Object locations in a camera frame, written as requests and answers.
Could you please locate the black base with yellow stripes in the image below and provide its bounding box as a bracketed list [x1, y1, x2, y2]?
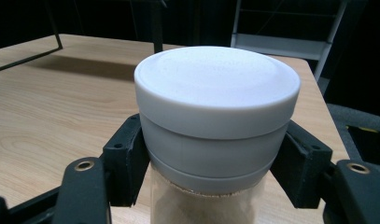
[345, 123, 380, 168]

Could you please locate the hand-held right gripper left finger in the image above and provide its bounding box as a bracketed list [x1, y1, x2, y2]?
[102, 113, 151, 208]

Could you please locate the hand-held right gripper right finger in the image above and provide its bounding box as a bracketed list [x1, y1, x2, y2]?
[270, 120, 333, 210]

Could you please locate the black two-tier shelf rack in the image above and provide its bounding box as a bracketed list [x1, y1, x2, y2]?
[0, 0, 167, 75]

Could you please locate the grey metal stand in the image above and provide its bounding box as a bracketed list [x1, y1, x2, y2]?
[230, 0, 349, 83]

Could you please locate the white-lidded jar of beige powder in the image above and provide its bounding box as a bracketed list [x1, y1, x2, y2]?
[134, 46, 302, 224]

